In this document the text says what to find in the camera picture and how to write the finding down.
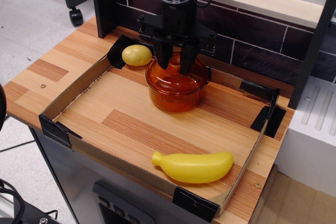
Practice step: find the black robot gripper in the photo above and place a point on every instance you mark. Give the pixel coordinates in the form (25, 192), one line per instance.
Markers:
(177, 26)

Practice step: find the orange transparent pot lid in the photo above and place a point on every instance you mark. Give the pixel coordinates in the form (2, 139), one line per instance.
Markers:
(171, 81)

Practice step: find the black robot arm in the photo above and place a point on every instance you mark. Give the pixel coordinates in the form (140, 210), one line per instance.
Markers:
(177, 26)

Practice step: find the orange transparent toy pot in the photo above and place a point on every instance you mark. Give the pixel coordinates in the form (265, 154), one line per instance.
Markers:
(177, 103)

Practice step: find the yellow toy potato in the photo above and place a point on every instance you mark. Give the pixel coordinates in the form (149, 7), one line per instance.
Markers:
(136, 55)

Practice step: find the cardboard fence with black tape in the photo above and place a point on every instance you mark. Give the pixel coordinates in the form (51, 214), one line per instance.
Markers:
(101, 131)

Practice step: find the black office chair base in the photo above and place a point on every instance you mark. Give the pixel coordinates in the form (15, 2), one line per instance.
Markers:
(75, 14)

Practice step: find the yellow toy banana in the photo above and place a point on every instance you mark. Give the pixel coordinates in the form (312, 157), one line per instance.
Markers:
(194, 168)

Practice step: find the white ridged sink drainer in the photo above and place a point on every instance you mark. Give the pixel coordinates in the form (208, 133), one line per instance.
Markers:
(319, 108)

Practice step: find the grey oven control panel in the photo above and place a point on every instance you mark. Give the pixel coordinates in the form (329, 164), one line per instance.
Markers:
(114, 209)

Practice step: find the black vertical post left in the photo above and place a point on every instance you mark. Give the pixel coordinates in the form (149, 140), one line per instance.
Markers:
(106, 16)

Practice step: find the black vertical post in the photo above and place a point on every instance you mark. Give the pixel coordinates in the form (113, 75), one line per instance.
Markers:
(312, 52)
(106, 16)

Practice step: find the black vertical post right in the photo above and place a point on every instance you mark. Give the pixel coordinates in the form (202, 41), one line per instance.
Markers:
(312, 52)

